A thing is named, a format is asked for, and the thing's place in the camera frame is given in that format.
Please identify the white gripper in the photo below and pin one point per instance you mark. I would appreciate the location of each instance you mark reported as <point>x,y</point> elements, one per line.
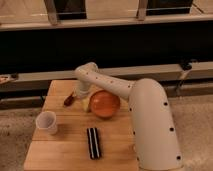
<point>82,90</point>

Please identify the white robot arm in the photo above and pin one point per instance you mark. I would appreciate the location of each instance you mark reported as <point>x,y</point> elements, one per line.
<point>156,143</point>

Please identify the orange bowl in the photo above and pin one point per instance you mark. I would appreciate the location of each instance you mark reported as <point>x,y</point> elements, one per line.
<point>104,104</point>

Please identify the black white striped block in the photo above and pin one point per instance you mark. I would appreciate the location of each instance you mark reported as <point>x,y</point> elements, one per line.
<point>93,143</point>

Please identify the white plastic cup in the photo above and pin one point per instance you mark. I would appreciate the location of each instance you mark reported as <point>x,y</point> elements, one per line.
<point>47,122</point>

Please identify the wooden table board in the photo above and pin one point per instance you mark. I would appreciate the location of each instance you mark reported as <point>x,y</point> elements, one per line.
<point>67,150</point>

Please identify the black clamp on rail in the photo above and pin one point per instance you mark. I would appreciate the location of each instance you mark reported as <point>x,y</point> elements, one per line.
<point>185,65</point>

